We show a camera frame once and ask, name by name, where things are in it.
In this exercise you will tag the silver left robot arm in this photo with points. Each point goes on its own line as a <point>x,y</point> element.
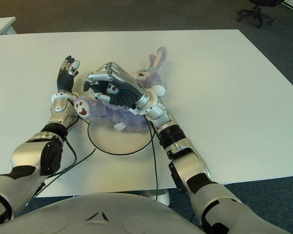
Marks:
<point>27,158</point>

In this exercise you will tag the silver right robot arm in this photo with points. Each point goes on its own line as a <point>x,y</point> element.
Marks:
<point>193,165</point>

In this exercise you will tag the grey table pedestal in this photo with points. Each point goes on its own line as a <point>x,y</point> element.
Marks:
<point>158,195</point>

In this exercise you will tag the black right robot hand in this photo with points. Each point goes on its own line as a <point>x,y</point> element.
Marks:
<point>123,90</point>

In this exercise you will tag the white neighbouring desk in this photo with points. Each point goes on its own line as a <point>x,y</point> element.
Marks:
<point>1,26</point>

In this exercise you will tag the purple plush bunny doll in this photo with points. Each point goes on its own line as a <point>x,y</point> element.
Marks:
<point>127,114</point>

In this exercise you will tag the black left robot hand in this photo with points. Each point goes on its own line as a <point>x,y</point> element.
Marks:
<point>65,81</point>

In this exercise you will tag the black office chair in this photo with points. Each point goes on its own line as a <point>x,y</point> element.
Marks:
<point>256,11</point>

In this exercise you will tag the grey robot torso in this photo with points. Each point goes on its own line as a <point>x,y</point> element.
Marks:
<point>100,219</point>

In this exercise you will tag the white plate black rim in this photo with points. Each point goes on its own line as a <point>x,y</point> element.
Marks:
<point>122,141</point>

